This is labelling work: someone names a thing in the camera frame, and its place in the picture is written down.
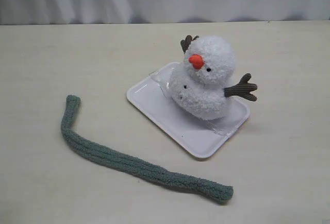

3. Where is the white plush snowman toy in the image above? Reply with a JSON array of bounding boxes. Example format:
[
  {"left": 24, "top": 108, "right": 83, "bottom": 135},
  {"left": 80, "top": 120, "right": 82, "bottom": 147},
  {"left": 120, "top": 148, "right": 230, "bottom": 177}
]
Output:
[{"left": 168, "top": 35, "right": 257, "bottom": 120}]

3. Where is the green knitted scarf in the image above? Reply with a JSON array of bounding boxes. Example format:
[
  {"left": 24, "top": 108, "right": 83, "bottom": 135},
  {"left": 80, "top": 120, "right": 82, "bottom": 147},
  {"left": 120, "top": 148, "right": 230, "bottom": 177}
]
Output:
[{"left": 60, "top": 95, "right": 234, "bottom": 204}]

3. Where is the white plastic tray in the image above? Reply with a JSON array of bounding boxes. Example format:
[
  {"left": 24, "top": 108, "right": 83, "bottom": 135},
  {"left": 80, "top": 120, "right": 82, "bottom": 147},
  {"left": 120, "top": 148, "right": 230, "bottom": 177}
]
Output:
[{"left": 126, "top": 62, "right": 251, "bottom": 159}]

